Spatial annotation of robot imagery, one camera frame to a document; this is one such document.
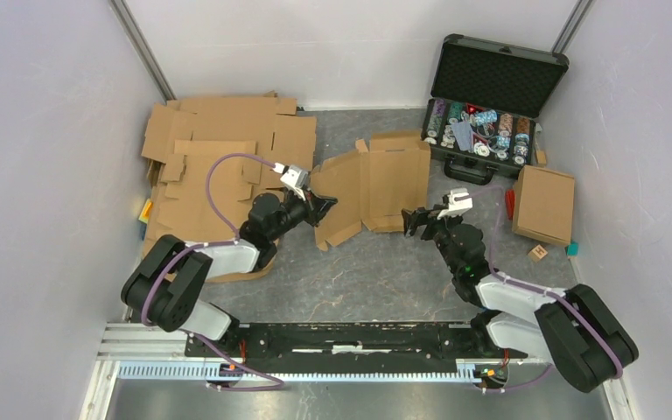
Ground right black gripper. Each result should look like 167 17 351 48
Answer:
402 204 463 276

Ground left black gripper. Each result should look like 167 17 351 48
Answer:
268 185 338 242

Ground cardboard box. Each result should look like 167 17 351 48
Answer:
512 165 575 247
310 129 431 251

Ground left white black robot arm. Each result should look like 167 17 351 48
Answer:
121 190 338 357

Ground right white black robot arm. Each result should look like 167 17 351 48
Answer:
402 205 640 393

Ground folded cardboard box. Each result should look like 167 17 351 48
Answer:
512 165 575 247

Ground red object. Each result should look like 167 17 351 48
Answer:
504 189 515 221

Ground wooden letter block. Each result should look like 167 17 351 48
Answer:
528 244 549 263

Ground stack of flat cardboard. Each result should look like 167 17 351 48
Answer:
141 93 317 253

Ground black poker chip case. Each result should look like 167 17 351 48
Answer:
421 34 570 185

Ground small brown wooden block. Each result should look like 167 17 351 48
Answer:
535 150 548 167

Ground teal cube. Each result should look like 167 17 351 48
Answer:
565 241 579 258

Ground orange yellow block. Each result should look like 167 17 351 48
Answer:
137 199 153 224

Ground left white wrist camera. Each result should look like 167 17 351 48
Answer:
280 165 310 201

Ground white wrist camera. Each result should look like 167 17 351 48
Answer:
280 165 310 201
437 187 473 219

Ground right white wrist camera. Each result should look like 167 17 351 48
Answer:
437 187 473 219

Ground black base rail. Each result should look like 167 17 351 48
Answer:
216 321 504 374

